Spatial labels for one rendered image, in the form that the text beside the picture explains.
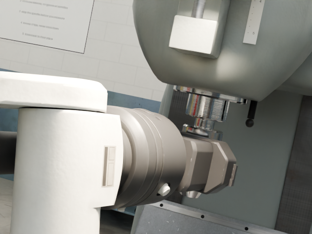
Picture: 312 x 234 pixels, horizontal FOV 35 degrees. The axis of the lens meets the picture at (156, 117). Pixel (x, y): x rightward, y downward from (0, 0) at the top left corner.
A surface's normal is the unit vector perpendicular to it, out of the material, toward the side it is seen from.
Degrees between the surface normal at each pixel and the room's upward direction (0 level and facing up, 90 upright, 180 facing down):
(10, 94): 82
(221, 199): 90
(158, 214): 64
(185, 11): 90
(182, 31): 90
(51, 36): 90
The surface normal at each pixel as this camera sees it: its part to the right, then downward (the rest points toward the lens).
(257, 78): 0.28, 0.74
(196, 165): 0.83, 0.20
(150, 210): -0.18, -0.44
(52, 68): -0.30, -0.01
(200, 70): -0.36, 0.34
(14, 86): 0.33, -0.03
